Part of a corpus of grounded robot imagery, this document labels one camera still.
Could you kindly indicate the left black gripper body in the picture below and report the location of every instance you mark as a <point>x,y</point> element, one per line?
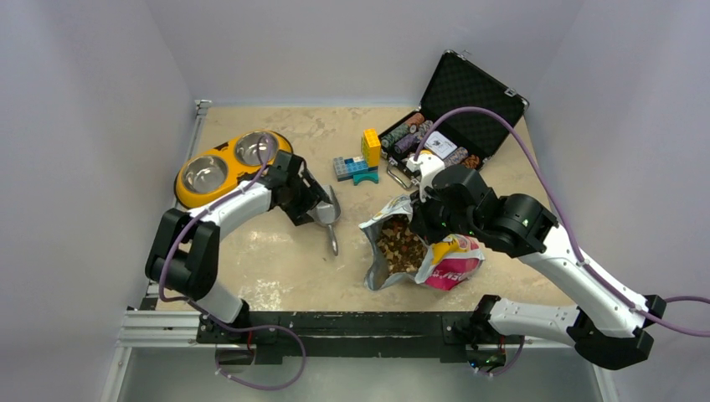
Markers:
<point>300,198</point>

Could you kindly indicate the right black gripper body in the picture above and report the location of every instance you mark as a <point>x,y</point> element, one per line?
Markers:
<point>434,220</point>

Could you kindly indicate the silver metal scoop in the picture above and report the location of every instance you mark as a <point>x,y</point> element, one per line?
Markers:
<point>326,214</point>

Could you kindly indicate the colourful pet food bag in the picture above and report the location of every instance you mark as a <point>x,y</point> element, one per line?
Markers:
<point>400,255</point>

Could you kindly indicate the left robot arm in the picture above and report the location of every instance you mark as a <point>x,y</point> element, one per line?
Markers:
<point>184,256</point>

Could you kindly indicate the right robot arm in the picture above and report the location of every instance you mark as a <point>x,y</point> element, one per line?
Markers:
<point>606,322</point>

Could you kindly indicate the yellow double pet bowl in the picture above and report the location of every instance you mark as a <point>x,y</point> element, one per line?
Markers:
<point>220,169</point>

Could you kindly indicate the blue grey toy brick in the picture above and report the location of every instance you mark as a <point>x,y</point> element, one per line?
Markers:
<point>346,168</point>

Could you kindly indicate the teal arch toy piece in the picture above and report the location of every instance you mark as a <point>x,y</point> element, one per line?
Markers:
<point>371,177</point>

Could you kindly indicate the white playing card deck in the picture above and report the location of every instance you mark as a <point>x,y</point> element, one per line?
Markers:
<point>439,145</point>

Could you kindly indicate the yellow toy brick block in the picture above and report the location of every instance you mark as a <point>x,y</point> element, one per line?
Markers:
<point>371,147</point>

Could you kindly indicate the black poker chip case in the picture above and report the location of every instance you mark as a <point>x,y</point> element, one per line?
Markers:
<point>455,83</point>

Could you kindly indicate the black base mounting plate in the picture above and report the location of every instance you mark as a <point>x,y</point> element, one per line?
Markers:
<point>450,337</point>

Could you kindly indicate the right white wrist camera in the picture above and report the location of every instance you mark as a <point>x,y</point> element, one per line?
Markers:
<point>428,165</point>

